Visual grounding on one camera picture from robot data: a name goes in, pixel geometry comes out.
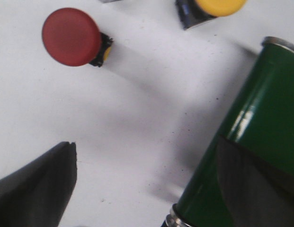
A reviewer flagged yellow button back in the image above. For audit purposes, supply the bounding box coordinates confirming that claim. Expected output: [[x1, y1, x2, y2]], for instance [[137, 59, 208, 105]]
[[175, 0, 246, 30]]

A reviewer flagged black conveyor drive pulley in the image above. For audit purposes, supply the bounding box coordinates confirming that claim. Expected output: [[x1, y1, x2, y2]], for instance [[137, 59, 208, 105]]
[[161, 204, 192, 227]]

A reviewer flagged red button front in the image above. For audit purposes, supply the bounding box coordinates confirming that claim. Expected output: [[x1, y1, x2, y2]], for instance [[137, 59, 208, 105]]
[[42, 8, 114, 67]]

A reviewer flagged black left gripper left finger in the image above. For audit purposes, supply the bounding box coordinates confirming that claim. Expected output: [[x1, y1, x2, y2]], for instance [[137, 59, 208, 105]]
[[0, 142, 77, 227]]

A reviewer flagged green conveyor belt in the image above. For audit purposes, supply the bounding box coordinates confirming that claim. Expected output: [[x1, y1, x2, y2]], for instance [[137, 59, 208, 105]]
[[176, 44, 294, 227]]

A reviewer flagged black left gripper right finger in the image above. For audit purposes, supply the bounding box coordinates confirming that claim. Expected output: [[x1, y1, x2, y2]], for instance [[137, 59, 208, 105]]
[[216, 137, 294, 227]]

